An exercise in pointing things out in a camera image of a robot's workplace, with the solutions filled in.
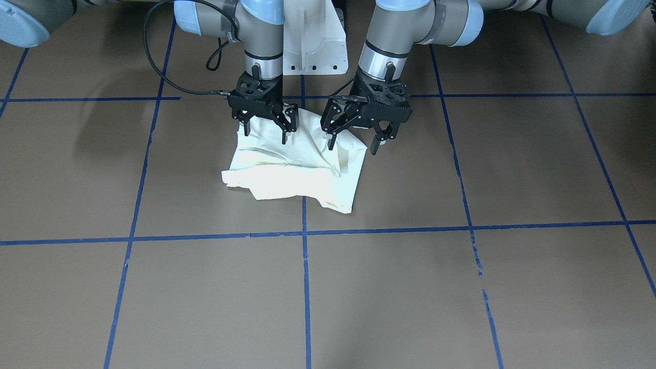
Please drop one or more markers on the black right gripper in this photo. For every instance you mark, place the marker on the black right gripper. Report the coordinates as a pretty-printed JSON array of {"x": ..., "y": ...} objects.
[{"x": 288, "y": 116}]

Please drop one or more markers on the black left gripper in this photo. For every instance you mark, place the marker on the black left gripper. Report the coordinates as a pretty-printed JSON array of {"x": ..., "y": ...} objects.
[{"x": 336, "y": 112}]

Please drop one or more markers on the cream long sleeve cat shirt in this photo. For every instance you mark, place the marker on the cream long sleeve cat shirt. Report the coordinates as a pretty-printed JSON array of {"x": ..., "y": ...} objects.
[{"x": 303, "y": 166}]

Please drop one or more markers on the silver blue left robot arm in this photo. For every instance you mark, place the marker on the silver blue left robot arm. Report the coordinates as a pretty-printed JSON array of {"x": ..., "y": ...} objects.
[{"x": 398, "y": 25}]

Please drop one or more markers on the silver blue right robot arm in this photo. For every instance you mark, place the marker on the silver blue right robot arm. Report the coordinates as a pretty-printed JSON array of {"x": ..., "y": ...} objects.
[{"x": 257, "y": 25}]

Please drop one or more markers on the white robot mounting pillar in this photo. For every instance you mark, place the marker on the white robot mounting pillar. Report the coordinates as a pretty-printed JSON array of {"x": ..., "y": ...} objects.
[{"x": 314, "y": 39}]

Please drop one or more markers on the brown paper table cover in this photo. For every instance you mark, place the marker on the brown paper table cover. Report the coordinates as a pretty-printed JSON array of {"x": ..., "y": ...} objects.
[{"x": 510, "y": 225}]

